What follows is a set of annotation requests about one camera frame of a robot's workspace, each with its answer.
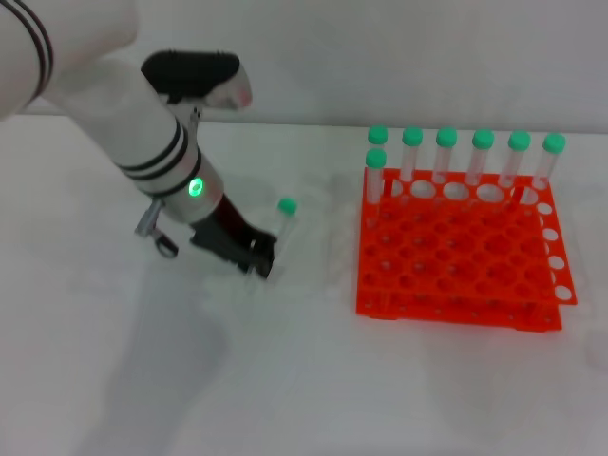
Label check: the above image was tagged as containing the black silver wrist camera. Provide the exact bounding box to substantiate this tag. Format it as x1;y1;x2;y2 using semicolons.
141;48;254;112

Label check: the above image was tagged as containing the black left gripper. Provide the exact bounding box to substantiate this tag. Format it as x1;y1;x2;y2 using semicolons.
189;192;279;282

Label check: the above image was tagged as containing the green-capped clear test tube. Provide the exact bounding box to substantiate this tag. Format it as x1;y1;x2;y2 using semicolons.
466;128;496;187
400;126;425;184
274;197;299;282
498;130;532;189
365;147;389;225
433;126;459;186
530;133;568;192
368;124;390;153

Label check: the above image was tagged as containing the orange test tube rack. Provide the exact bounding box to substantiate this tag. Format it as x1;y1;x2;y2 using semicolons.
354;166;580;333

